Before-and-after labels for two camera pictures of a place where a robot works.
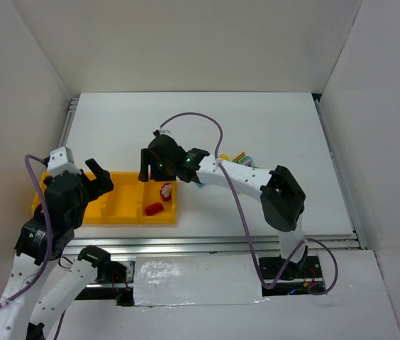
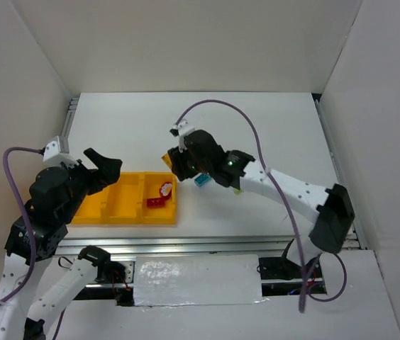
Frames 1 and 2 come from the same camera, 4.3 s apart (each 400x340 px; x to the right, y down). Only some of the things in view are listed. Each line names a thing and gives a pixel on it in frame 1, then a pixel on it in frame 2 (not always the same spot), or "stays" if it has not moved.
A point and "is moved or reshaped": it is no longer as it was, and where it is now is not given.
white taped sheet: (199, 280) stays
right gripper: (154, 156) -> (177, 164)
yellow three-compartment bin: (132, 200) stays
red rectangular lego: (152, 209) is moved or reshaped
